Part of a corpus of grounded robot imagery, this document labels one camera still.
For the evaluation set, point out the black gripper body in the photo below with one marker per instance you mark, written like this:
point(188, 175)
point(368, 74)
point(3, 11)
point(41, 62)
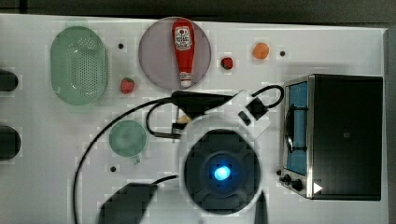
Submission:
point(195, 104)

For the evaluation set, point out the yellow plush banana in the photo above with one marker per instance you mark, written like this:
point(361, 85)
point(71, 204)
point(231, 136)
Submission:
point(183, 119)

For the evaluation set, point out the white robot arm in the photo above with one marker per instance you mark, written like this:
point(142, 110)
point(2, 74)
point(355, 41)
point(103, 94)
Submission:
point(219, 177)

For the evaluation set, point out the green mug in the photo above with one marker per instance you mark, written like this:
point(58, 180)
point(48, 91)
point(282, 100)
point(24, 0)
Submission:
point(128, 138)

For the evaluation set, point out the dark red plush strawberry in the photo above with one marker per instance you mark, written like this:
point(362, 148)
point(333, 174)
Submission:
point(226, 63)

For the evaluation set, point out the grey round plate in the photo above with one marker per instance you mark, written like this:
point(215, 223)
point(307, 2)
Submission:
point(156, 55)

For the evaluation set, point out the light red plush strawberry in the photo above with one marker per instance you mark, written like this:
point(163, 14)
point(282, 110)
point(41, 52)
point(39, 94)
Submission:
point(127, 85)

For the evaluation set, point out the red plush ketchup bottle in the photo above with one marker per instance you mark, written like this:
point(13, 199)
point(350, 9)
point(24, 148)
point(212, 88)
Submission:
point(184, 47)

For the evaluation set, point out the orange plush fruit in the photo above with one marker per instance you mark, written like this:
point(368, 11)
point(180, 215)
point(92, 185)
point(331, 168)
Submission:
point(260, 51)

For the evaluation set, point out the green perforated colander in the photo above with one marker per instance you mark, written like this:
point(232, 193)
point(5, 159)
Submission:
point(79, 65)

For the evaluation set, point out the silver toaster oven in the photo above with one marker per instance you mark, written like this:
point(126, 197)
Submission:
point(332, 138)

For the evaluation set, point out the small black pot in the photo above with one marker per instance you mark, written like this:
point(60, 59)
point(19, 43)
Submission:
point(8, 81)

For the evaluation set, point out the large black pot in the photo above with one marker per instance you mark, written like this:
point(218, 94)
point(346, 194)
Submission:
point(10, 143)

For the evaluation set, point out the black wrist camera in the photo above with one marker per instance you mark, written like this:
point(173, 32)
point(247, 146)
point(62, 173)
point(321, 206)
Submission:
point(257, 108)

